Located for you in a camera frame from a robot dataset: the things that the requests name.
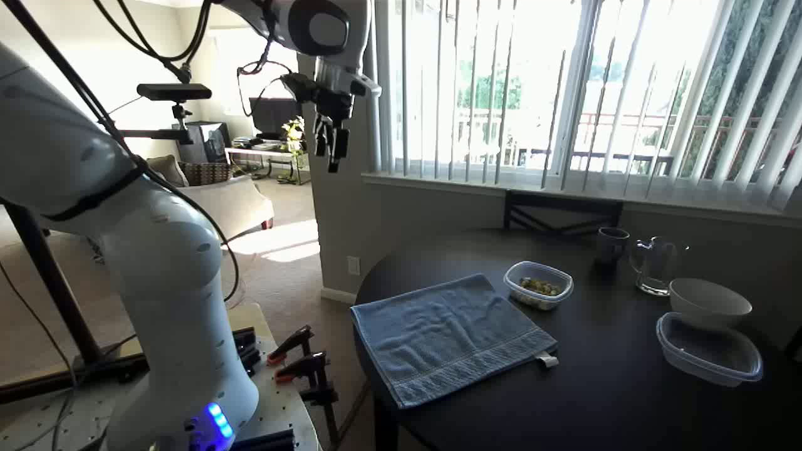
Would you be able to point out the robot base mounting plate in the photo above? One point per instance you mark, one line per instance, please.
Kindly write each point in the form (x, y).
(78, 419)

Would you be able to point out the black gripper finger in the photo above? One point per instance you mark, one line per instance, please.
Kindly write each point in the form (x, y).
(322, 142)
(340, 147)

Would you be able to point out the clear plastic rectangular container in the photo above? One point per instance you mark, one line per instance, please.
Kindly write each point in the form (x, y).
(716, 357)

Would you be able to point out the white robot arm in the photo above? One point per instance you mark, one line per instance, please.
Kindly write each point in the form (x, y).
(163, 257)

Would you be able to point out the dark mug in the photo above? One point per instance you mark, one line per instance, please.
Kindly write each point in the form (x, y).
(609, 245)

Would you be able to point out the black wooden chair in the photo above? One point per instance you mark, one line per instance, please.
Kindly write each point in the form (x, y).
(558, 215)

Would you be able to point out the clear plastic bowl with sweets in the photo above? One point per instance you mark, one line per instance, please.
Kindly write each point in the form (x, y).
(538, 284)

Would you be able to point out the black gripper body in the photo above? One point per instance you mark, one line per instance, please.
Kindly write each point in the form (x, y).
(335, 106)

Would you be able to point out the white ceramic bowl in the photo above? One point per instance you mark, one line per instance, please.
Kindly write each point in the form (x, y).
(707, 305)

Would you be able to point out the light blue towel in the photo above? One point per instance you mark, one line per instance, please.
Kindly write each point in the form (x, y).
(443, 340)

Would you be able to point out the black camera on stand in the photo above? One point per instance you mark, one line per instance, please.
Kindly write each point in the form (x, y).
(174, 91)

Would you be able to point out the red handled clamp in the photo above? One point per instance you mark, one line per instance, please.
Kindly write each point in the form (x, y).
(296, 340)
(319, 390)

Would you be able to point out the vertical window blinds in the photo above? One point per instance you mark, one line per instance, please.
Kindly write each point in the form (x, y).
(667, 101)

